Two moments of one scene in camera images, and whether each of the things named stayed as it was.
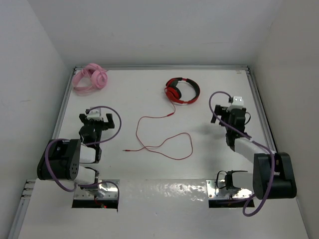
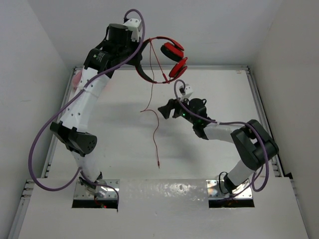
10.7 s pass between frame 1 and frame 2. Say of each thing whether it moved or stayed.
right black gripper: moved
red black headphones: moved
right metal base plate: stayed
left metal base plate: stayed
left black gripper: moved
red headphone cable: moved
